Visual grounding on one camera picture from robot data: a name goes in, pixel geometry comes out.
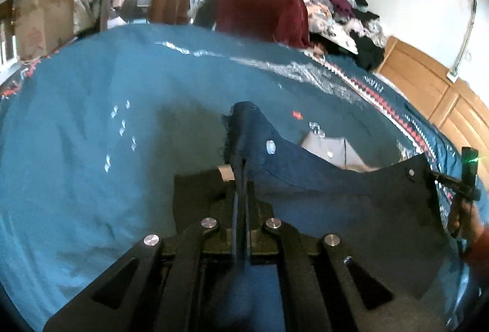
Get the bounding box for wooden headboard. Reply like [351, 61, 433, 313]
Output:
[378, 36, 489, 186]

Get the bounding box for cardboard box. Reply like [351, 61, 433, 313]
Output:
[14, 0, 75, 61]

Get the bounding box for person's right hand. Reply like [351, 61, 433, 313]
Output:
[448, 200, 488, 263]

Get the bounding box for dark red cloth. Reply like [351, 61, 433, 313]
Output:
[193, 0, 311, 49]

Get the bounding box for dark navy jeans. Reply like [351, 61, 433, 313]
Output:
[172, 102, 458, 331]

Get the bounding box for blue patterned bed cover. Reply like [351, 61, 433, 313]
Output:
[1, 25, 488, 331]

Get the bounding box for wooden chair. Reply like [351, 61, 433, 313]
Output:
[0, 0, 16, 65]

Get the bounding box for pile of mixed clothes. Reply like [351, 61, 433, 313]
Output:
[303, 0, 387, 71]

